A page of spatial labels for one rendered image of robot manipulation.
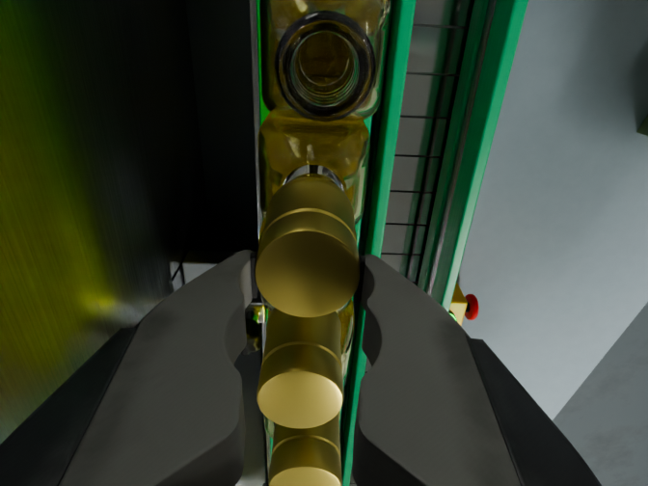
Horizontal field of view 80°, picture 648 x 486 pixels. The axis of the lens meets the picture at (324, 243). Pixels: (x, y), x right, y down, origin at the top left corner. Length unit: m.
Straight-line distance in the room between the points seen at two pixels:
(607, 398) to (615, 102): 1.94
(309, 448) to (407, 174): 0.29
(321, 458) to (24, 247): 0.16
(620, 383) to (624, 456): 0.61
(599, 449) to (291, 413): 2.63
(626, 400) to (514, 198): 1.96
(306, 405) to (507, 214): 0.51
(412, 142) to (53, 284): 0.32
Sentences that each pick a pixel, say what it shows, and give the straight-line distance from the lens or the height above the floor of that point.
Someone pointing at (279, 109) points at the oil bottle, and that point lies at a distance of 0.18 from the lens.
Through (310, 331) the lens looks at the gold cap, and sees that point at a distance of 0.17.
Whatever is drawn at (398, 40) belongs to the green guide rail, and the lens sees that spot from 0.30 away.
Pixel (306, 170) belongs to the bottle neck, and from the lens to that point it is 0.17.
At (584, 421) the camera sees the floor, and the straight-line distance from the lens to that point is 2.52.
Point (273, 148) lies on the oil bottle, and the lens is 0.19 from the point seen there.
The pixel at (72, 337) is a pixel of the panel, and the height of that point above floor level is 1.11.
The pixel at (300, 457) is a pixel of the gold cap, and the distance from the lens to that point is 0.20.
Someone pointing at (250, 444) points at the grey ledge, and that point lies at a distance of 0.70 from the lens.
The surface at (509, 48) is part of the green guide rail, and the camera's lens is 0.33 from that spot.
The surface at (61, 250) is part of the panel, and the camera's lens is 0.23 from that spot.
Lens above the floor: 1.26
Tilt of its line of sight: 61 degrees down
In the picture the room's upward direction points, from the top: 179 degrees clockwise
